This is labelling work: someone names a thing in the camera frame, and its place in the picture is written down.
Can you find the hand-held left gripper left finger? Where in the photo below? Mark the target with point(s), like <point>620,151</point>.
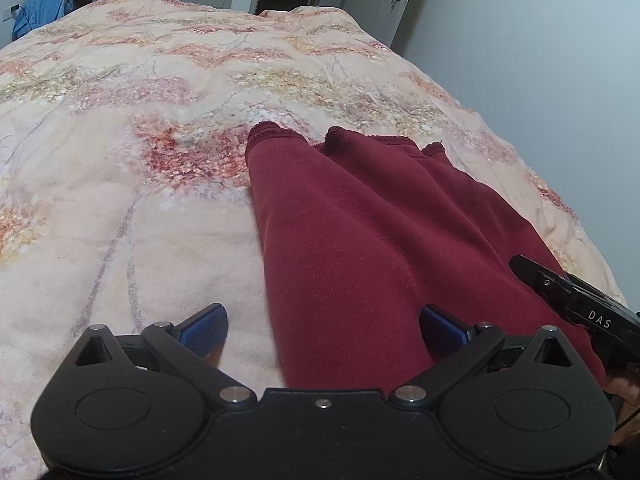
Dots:
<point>205,331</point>

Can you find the floral peach bed blanket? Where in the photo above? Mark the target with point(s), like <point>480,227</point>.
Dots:
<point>125,185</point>

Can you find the white room door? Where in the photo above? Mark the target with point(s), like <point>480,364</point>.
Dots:
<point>400,16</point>

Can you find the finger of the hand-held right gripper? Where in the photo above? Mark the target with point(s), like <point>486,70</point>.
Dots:
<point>537,275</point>

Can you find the dark red knit sweater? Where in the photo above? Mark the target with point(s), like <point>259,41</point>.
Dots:
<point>360,240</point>

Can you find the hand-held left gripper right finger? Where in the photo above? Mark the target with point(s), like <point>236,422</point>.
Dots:
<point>442,331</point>

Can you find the blue hanging garment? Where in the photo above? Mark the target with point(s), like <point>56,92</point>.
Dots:
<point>45,7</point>

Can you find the white wall socket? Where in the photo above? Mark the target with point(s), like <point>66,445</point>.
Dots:
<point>10,12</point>

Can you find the person's right hand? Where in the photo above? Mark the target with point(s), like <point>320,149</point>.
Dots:
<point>624,389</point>

